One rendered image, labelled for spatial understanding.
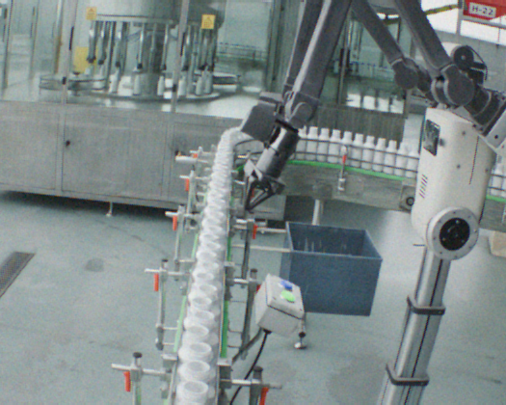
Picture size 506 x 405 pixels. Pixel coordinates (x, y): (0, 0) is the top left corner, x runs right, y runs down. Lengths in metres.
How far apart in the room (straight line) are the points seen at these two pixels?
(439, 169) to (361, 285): 0.66
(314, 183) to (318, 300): 1.21
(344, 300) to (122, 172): 3.19
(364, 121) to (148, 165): 2.80
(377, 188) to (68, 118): 2.74
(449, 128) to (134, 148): 3.67
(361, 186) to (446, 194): 1.61
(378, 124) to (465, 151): 5.36
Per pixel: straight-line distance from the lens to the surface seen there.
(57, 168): 5.23
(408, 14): 1.48
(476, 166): 1.70
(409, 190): 3.15
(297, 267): 2.13
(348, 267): 2.15
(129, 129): 5.03
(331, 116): 6.92
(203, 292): 1.21
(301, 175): 3.27
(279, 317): 1.33
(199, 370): 0.98
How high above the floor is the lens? 1.66
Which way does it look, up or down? 16 degrees down
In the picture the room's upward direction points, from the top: 7 degrees clockwise
